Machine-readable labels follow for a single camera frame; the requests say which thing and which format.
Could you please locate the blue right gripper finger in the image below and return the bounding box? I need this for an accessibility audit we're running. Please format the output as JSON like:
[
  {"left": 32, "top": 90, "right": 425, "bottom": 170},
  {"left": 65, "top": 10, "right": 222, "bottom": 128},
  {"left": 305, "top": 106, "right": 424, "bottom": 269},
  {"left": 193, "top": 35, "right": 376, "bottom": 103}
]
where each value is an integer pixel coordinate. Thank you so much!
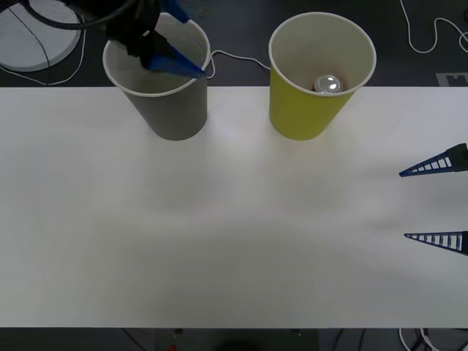
[
  {"left": 404, "top": 230, "right": 468, "bottom": 256},
  {"left": 398, "top": 143, "right": 468, "bottom": 178}
]

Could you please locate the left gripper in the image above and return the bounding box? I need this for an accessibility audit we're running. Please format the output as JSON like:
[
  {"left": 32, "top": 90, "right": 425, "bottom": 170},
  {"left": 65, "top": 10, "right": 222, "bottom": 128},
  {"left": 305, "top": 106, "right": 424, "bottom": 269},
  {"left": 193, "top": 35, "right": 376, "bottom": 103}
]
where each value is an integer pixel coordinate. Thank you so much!
[{"left": 105, "top": 0, "right": 212, "bottom": 80}]

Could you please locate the red and yellow drink can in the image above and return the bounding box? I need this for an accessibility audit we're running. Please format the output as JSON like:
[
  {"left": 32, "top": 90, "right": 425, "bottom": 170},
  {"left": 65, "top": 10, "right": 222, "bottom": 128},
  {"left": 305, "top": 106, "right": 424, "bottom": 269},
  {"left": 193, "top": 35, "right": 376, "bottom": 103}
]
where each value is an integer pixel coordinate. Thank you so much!
[{"left": 312, "top": 74, "right": 347, "bottom": 95}]

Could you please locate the grey plastic waste bin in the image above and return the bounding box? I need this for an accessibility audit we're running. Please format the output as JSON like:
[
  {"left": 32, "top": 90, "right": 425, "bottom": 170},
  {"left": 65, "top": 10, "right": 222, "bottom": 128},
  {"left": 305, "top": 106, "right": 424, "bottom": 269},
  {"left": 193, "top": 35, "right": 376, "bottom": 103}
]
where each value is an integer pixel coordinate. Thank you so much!
[{"left": 102, "top": 12, "right": 212, "bottom": 142}]

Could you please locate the grey floor plate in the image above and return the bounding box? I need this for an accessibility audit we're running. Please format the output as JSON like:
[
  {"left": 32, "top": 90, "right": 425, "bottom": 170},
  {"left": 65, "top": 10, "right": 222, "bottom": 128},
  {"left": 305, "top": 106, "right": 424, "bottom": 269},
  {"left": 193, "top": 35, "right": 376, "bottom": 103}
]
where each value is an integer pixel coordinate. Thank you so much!
[{"left": 435, "top": 72, "right": 468, "bottom": 88}]

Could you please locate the yellow-green plastic waste bin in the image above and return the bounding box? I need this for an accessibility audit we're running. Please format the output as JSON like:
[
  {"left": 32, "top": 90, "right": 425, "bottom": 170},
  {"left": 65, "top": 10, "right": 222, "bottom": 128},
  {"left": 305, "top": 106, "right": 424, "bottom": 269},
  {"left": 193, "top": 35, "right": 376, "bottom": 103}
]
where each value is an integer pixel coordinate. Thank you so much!
[{"left": 268, "top": 12, "right": 377, "bottom": 142}]

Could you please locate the round white disc base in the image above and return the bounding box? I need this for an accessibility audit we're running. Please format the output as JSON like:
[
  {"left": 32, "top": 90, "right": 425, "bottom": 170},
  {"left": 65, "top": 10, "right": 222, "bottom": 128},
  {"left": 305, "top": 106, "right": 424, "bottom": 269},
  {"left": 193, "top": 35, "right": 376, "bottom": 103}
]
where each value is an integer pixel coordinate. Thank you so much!
[{"left": 0, "top": 0, "right": 83, "bottom": 72}]

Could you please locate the white power strip cable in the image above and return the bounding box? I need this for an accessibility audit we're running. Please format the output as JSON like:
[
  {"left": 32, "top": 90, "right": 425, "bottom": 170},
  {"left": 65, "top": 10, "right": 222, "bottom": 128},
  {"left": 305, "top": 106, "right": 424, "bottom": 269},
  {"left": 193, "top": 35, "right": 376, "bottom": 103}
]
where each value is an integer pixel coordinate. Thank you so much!
[{"left": 204, "top": 49, "right": 272, "bottom": 80}]

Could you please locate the white cable round disc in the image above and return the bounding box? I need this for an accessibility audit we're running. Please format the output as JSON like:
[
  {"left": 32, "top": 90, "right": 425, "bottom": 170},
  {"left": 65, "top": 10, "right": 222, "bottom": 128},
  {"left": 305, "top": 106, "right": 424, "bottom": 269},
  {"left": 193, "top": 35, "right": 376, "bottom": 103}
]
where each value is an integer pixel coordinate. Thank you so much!
[{"left": 0, "top": 27, "right": 88, "bottom": 87}]

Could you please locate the white cable under table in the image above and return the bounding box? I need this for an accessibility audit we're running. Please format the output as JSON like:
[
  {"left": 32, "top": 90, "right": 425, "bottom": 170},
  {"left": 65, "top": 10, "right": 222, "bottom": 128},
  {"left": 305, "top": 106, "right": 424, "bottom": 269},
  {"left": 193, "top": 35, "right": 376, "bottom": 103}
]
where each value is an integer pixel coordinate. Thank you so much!
[{"left": 397, "top": 327, "right": 442, "bottom": 351}]

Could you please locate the looped white cable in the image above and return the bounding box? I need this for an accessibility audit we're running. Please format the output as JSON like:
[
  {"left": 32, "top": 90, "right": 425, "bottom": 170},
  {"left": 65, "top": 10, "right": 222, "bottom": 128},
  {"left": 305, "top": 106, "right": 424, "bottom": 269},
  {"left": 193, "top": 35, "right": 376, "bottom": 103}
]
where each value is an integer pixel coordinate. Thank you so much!
[{"left": 399, "top": 0, "right": 468, "bottom": 55}]

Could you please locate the thin black cable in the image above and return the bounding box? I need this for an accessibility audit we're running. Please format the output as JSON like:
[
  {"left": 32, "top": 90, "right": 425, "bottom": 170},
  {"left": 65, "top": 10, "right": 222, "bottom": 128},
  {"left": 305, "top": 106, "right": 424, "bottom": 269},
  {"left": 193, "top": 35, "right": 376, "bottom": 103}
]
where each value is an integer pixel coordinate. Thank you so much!
[{"left": 6, "top": 6, "right": 52, "bottom": 71}]

